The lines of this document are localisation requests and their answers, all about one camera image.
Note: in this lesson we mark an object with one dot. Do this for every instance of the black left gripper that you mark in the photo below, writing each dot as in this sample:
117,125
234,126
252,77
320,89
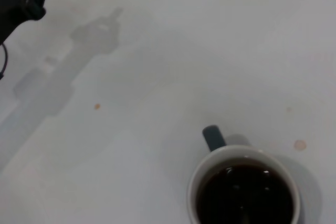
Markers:
10,1

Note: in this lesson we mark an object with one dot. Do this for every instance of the grey ceramic cup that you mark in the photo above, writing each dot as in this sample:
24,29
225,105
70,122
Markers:
215,140

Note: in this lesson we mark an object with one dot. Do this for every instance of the dark coffee liquid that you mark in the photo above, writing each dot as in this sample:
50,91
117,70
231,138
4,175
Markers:
244,195

